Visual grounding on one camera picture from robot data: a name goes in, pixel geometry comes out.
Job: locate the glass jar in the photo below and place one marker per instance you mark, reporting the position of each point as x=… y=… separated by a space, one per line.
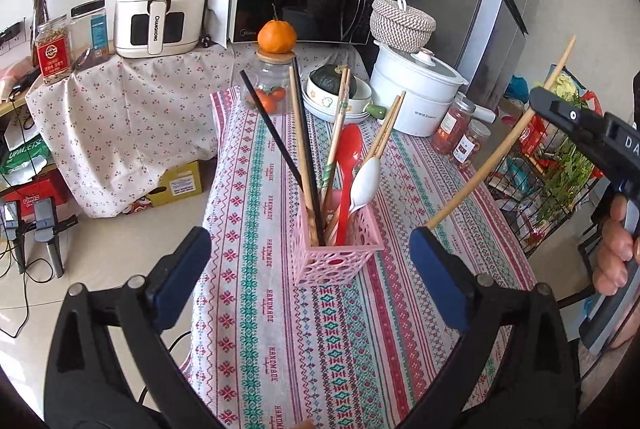
x=262 y=76

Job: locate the person's right hand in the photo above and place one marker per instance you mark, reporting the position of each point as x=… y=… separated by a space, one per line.
x=612 y=249

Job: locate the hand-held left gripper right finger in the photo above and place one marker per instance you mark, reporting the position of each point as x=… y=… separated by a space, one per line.
x=435 y=261

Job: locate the green leafy vegetables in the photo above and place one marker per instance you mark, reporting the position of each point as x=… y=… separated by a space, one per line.
x=570 y=166

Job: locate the dried fruit slice jar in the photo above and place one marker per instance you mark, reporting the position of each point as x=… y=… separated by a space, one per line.
x=470 y=146

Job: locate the green printed chopstick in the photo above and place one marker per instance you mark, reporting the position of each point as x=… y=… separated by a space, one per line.
x=336 y=129
x=345 y=99

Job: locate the pink perforated utensil basket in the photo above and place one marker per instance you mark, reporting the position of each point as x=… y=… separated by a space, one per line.
x=325 y=266

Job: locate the small orange fruit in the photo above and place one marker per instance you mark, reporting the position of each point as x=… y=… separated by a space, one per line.
x=277 y=95
x=265 y=105

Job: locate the red green patterned tablecloth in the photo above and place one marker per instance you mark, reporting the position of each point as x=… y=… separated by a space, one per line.
x=280 y=334

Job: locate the goji berry jar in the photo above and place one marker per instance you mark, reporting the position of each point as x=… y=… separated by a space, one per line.
x=450 y=129

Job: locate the woven lidded basket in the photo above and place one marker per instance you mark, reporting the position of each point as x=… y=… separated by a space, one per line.
x=402 y=21

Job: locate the green bag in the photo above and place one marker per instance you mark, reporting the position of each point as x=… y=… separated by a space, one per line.
x=25 y=161

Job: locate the white plastic spoon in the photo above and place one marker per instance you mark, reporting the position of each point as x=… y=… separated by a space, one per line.
x=366 y=184

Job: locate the red snack packet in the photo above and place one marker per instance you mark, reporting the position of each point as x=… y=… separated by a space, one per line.
x=532 y=134

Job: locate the blue plastic bag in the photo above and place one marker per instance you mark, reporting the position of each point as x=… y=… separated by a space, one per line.
x=517 y=89

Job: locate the blue label jar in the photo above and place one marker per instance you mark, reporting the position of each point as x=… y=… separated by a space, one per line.
x=92 y=34

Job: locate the glass vase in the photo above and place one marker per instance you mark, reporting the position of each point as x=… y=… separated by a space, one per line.
x=40 y=19

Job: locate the floral side table cloth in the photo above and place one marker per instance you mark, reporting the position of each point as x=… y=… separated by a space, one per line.
x=125 y=124

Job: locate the red plastic spoon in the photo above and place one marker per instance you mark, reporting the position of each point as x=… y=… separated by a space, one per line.
x=349 y=146

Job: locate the yellow cardboard box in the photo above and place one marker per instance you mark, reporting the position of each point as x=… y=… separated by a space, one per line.
x=180 y=186

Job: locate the white electric cooker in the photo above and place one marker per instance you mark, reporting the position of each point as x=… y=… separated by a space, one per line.
x=415 y=94

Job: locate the blue snack packet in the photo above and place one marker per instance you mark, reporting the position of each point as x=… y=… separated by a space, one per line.
x=515 y=174

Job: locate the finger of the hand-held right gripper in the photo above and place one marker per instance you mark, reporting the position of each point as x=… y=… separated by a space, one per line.
x=560 y=109

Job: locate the pale cabbage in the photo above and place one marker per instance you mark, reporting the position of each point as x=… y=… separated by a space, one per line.
x=565 y=84

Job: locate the white flowered bowl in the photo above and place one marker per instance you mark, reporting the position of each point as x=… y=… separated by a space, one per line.
x=325 y=101

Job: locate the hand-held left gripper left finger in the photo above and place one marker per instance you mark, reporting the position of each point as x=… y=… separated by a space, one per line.
x=185 y=259

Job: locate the red cardboard box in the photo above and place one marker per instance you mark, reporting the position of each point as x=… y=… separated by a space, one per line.
x=35 y=199

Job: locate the grey handheld device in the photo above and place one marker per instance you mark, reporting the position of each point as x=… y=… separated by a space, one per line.
x=47 y=229
x=11 y=224

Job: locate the bamboo chopstick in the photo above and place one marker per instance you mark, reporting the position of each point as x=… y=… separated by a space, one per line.
x=302 y=159
x=490 y=161
x=391 y=119
x=382 y=129

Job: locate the dark green squash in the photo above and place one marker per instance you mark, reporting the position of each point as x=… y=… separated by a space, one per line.
x=327 y=81

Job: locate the red label jar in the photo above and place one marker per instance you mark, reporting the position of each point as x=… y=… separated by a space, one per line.
x=52 y=54

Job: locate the wall power socket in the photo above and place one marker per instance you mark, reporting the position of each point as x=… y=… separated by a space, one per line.
x=11 y=38

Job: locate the orange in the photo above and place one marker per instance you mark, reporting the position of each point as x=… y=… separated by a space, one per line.
x=277 y=36

